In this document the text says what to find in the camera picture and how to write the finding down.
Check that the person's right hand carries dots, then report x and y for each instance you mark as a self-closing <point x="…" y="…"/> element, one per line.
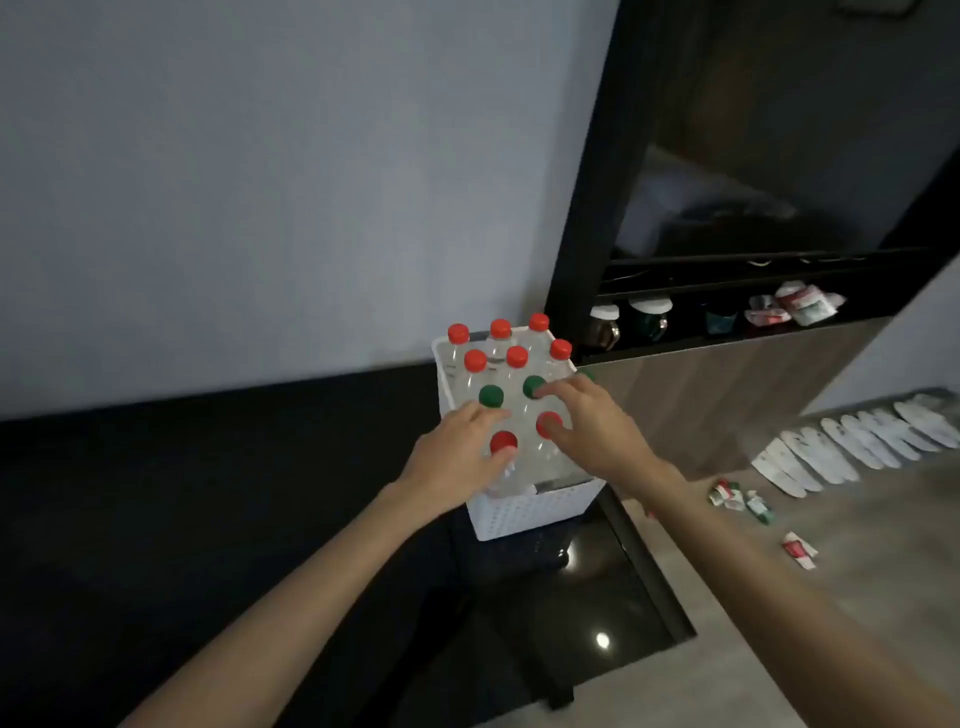
<point x="600" y="435"/>

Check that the person's left hand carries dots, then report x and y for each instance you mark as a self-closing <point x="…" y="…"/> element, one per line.
<point x="450" y="465"/>

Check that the red cap water bottle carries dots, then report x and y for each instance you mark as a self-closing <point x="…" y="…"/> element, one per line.
<point x="546" y="426"/>
<point x="503" y="442"/>

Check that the white perforated plastic basket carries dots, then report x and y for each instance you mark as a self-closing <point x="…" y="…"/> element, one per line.
<point x="525" y="517"/>

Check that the group of clear water bottles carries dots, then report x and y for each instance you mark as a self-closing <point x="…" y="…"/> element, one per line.
<point x="517" y="356"/>

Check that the person's left forearm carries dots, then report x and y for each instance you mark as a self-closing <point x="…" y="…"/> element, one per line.
<point x="300" y="600"/>

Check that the person's right forearm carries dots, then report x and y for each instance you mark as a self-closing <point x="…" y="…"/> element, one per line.
<point x="765" y="600"/>

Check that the glass mug with white lid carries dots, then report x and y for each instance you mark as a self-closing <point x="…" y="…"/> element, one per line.
<point x="604" y="334"/>

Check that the wooden cabinet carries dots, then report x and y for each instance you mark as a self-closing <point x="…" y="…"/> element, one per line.
<point x="712" y="397"/>

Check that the dark green mug white lid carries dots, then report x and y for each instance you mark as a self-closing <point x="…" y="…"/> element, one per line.
<point x="649" y="322"/>

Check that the small red green sachet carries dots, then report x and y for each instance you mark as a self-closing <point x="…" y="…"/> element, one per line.
<point x="724" y="495"/>

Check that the teal cup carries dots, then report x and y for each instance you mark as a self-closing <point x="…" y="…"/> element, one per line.
<point x="722" y="321"/>

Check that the small green white sachet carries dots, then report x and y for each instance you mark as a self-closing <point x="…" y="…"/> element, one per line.
<point x="759" y="508"/>

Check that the row of white slippers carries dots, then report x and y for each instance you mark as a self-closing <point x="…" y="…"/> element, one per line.
<point x="817" y="457"/>

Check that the small red white sachet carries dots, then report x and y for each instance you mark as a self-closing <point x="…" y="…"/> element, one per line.
<point x="799" y="550"/>

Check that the black shelf unit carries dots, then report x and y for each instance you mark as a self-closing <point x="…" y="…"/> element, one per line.
<point x="600" y="150"/>

